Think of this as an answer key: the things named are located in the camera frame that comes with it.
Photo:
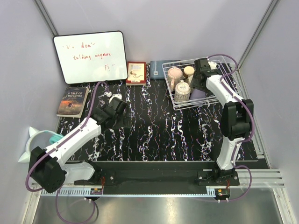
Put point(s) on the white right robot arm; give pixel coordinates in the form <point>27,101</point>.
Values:
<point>237,122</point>

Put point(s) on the white dry-erase board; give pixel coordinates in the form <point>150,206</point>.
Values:
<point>92,57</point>

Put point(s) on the A Tale of Two Cities book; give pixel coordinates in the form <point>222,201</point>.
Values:
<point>73,102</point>

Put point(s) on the red and cream book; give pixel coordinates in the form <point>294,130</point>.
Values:
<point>136,73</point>

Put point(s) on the white wire dish rack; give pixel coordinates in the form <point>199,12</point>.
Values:
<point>226,65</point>

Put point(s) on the cream and brown cup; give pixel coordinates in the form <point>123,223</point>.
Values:
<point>188,72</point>

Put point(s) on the pink cup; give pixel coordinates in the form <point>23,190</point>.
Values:
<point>174,75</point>

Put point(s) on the white patterned mug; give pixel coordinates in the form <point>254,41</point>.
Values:
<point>182,92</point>

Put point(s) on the dark blue book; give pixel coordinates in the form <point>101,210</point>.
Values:
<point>156,69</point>

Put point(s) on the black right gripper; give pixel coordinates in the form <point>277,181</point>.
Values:
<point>194,83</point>

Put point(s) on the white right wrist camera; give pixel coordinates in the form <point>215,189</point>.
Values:
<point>213,65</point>

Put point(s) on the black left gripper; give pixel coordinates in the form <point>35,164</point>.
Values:
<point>124,122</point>

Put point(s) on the white cat-ear headphones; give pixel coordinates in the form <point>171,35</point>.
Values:
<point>40,139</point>

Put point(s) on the lavender cup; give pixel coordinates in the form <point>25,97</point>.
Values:
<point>197,94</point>

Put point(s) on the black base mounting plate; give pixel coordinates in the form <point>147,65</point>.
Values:
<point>153,178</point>

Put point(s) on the white slotted cable duct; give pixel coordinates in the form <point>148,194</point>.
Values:
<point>80,191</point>

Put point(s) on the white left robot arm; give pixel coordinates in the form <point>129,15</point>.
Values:
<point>48,166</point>

